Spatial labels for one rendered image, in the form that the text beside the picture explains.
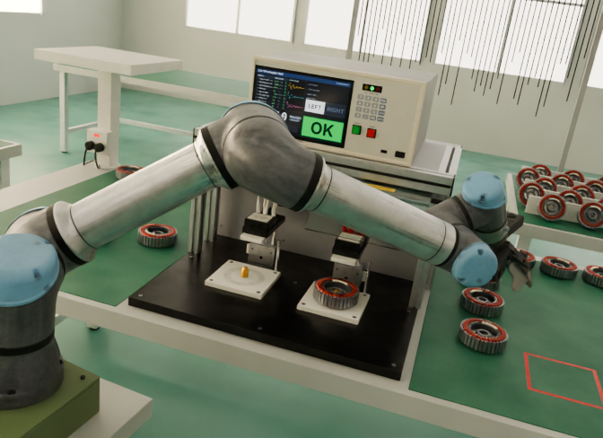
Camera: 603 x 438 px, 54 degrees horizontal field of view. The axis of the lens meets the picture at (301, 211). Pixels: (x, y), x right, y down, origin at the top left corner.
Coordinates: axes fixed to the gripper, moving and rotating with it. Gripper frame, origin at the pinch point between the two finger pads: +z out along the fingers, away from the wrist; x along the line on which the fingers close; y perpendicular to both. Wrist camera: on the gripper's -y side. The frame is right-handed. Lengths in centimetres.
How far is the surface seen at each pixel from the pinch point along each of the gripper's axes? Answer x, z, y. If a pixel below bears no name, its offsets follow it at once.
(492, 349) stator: 4.4, 9.6, 14.5
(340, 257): -33.9, -5.3, 15.3
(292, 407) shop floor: -69, 88, 44
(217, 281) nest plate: -56, -11, 37
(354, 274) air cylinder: -34.3, 6.2, 13.5
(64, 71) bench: -422, 111, -76
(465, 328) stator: -2.8, 8.2, 13.3
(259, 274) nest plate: -52, -3, 28
